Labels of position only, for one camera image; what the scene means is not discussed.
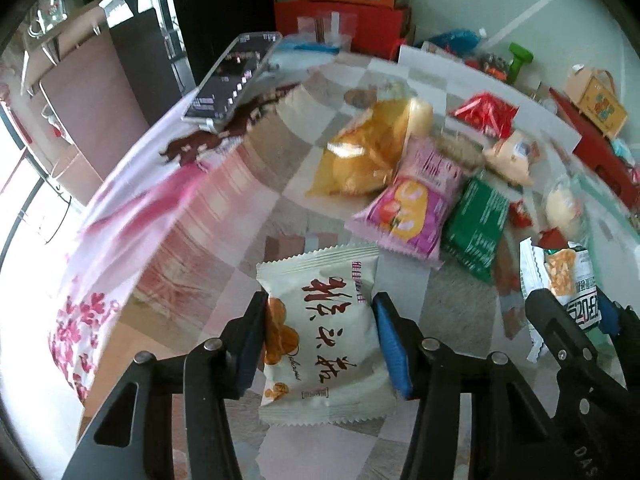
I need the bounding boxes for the pile of small toys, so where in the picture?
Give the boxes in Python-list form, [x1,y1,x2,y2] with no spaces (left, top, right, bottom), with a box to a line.
[465,50,511,81]

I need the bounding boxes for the round white cake packet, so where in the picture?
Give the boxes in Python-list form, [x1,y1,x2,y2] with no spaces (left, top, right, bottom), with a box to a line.
[542,175,596,241]

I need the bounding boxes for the clear biscuit packet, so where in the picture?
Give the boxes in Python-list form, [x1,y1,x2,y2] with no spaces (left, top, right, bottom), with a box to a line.
[432,132,486,176]

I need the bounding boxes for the blue face masks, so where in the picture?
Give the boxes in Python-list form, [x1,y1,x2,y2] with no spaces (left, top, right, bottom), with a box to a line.
[612,137,638,166]

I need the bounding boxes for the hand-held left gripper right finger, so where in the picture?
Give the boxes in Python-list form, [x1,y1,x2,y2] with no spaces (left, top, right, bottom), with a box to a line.
[372,291,576,480]

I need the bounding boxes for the orange label bread packet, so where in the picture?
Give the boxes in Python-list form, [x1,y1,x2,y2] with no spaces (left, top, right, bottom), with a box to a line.
[482,130,541,188]

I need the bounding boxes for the pink snack packet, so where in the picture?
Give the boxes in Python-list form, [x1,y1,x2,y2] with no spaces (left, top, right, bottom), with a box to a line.
[345,135,471,271]

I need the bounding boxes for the shiny red snack packet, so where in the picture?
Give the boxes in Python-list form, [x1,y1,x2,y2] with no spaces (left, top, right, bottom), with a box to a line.
[448,91,520,138]

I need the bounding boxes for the blue plastic bottle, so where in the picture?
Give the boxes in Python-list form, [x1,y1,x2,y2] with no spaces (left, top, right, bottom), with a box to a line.
[427,26,488,56]

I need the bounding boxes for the wooden box with handle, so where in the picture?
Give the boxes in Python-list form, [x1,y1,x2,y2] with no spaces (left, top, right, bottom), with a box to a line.
[565,64,628,140]

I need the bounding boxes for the checkered tablecloth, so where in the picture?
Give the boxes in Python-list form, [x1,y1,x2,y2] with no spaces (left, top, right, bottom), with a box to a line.
[120,52,640,480]

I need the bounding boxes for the white and green snack packet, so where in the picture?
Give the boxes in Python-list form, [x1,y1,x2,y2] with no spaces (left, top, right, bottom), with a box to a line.
[520,237,601,363]

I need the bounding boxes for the green dumbbell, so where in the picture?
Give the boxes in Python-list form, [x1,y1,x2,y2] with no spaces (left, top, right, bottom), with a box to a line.
[505,42,535,83]

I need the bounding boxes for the dark red snack packet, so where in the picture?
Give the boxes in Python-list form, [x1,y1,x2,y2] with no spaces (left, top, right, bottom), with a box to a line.
[537,227,566,251]

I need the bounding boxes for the clear plastic box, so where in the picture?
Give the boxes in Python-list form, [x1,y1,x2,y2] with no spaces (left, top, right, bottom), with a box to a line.
[297,10,358,51]

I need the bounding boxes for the yellow bread packet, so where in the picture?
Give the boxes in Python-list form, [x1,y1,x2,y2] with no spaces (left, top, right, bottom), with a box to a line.
[305,97,435,198]

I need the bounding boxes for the plain red box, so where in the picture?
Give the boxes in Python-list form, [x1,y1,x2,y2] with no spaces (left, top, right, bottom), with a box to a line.
[274,0,411,61]

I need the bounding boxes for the pale yellow jelly cup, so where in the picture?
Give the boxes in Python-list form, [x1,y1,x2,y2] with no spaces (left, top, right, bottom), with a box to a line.
[407,97,435,136]

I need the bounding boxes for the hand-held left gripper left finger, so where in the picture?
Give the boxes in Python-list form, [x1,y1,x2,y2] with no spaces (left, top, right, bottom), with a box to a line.
[60,290,271,480]

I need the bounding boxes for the cream snack packet orange flower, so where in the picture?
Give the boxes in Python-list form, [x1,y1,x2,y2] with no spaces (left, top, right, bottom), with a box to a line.
[256,242,398,426]

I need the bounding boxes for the red gift box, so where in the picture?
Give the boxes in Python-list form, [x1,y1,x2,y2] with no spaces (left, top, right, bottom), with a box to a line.
[549,87,640,211]

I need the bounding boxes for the black cabinet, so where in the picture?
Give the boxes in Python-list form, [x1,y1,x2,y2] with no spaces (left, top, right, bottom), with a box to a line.
[107,0,276,128]

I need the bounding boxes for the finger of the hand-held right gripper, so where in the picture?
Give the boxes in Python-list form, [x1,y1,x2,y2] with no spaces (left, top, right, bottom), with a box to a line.
[525,287,626,411]
[596,290,640,361]

